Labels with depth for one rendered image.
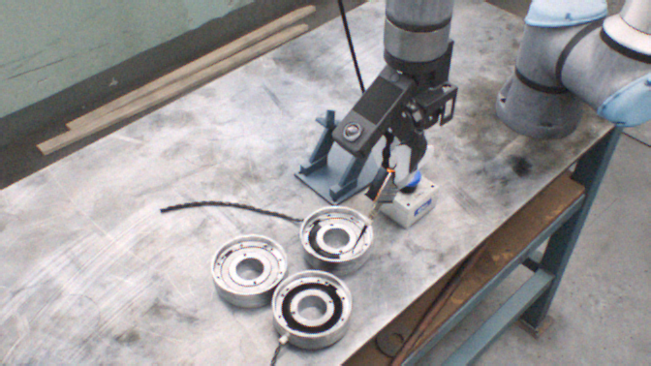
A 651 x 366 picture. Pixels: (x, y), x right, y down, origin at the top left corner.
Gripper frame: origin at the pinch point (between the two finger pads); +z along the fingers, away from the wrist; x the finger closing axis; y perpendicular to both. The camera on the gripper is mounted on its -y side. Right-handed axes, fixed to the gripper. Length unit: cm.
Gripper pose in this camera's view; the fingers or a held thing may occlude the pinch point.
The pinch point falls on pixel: (389, 177)
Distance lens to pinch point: 92.0
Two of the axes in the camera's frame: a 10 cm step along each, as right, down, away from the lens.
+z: 0.0, 7.1, 7.1
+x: -6.6, -5.3, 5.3
